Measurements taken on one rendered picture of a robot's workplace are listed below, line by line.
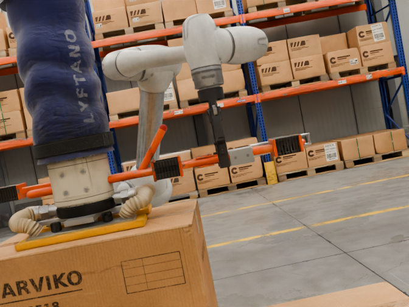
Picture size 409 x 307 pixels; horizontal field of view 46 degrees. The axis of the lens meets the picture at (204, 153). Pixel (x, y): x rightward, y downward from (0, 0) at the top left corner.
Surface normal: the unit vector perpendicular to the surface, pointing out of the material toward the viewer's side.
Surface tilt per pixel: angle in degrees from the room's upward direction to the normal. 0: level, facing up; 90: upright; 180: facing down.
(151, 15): 92
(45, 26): 79
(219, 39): 89
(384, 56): 92
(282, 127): 90
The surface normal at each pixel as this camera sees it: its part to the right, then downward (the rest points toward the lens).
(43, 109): -0.33, -0.05
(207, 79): 0.03, 0.04
